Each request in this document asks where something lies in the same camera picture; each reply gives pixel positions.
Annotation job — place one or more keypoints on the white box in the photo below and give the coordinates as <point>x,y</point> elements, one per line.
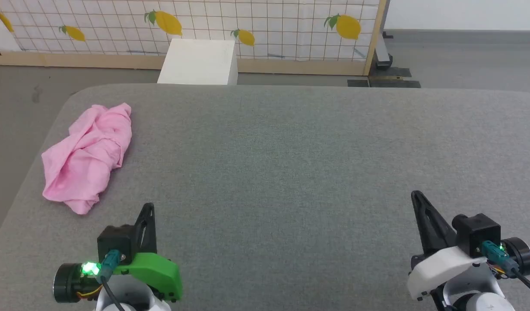
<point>200,62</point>

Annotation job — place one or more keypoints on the grey metal stand foot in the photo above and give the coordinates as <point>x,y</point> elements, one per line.
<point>382,54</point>

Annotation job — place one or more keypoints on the pink garment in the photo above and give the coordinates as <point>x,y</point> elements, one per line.
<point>87,160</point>

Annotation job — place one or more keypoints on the grey fabric sofa seat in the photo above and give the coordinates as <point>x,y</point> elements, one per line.
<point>282,172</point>

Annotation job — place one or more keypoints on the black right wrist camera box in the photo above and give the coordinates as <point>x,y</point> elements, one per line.
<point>476,233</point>

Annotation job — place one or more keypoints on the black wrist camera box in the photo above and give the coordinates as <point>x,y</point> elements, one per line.
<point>476,233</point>
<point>115,242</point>

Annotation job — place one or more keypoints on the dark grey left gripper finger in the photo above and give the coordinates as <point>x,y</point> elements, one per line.
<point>144,233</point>

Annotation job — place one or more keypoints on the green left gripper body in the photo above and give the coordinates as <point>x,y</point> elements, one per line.
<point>154,272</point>

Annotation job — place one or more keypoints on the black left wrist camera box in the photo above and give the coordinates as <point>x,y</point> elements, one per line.
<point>115,242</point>

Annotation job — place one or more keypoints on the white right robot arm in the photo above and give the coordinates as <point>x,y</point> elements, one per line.
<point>476,293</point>

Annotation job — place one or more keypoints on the black floor plate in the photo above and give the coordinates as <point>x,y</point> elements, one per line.
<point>390,82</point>

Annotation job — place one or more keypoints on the lemon print partition screen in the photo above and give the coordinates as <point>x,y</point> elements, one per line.
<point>282,26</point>

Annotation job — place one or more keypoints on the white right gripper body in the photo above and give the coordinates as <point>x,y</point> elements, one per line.
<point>442,270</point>

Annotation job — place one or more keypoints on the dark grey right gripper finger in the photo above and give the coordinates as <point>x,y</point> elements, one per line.
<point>431,226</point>

